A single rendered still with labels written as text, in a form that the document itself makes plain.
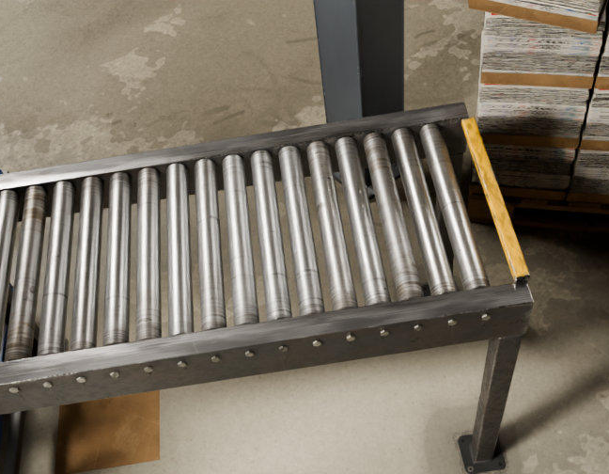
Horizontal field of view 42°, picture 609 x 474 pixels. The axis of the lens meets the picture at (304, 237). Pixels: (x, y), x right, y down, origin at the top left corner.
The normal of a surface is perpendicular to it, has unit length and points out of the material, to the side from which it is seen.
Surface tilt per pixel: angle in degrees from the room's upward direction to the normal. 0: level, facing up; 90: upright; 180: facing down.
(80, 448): 0
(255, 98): 0
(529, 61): 90
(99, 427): 0
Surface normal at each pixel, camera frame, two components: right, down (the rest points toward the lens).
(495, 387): 0.11, 0.79
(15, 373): -0.10, -0.59
